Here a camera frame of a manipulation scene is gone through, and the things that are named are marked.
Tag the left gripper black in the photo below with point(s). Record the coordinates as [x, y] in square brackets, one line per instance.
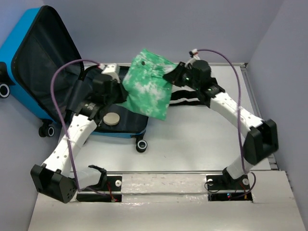
[123, 94]

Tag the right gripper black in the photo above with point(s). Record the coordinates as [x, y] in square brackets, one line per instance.
[175, 76]

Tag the black white striped shirt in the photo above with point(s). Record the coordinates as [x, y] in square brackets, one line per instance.
[184, 97]

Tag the cream round puck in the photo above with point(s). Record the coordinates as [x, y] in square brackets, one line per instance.
[111, 119]

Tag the green tie-dye shorts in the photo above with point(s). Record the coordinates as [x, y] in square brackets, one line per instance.
[148, 93]

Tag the blue kids suitcase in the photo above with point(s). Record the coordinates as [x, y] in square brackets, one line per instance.
[41, 67]

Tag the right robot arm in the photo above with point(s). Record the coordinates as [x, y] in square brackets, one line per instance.
[258, 138]

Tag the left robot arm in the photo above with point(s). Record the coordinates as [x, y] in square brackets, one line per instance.
[57, 177]

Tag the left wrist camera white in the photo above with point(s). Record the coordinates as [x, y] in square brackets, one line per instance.
[110, 69]

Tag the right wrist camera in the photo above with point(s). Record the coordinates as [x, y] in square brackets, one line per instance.
[193, 56]

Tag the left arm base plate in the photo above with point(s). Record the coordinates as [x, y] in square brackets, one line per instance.
[109, 193]

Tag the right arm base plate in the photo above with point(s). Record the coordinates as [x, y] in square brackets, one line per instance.
[218, 191]

